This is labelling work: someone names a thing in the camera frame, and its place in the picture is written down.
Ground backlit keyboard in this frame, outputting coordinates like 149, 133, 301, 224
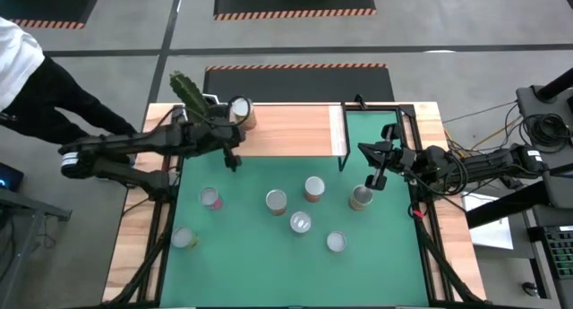
542, 225, 573, 281

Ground green cactus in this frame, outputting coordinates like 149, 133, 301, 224
168, 70, 210, 117

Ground grey equipment cart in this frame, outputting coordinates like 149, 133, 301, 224
514, 83, 573, 210

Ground black round pole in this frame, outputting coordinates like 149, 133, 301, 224
535, 66, 573, 102

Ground white paper sheet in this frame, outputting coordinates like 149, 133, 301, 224
460, 191, 515, 251

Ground coiled black cable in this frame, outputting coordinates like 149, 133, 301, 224
520, 113, 573, 156

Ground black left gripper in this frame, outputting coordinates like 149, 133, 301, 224
195, 103, 247, 172

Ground pink chicken soup can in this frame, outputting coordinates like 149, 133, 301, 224
199, 186, 224, 211

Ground person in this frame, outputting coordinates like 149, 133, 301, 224
0, 16, 140, 147

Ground orange pineapple can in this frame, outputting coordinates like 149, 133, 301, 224
304, 176, 327, 204

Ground yellow-green label can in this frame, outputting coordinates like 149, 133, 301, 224
170, 227, 201, 251

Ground green table mat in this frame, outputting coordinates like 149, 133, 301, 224
159, 109, 432, 308

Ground wooden shelf black legs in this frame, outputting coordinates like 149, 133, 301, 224
222, 101, 352, 173

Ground black floor mat hazard stripes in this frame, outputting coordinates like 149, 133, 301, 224
0, 0, 100, 30
203, 63, 396, 105
213, 0, 378, 21

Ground black diagonal stand beam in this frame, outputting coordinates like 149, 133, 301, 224
465, 179, 554, 229

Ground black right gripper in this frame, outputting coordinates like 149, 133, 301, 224
356, 124, 420, 192

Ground orange can white dots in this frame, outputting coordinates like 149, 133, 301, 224
264, 189, 288, 217

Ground green beans can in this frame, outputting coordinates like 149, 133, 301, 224
229, 95, 259, 132

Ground black tablet device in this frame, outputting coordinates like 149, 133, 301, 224
0, 161, 25, 193

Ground grey metal desk frame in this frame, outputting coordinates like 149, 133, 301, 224
0, 186, 73, 296

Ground corn can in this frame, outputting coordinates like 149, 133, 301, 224
347, 184, 374, 212

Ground black computer mouse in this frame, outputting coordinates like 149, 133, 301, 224
521, 280, 542, 298

